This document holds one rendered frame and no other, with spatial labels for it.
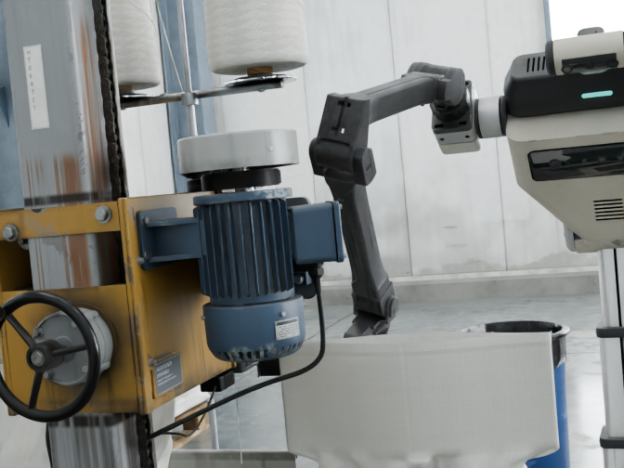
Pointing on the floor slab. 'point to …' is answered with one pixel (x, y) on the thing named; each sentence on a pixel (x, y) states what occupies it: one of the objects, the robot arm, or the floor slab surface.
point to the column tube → (70, 190)
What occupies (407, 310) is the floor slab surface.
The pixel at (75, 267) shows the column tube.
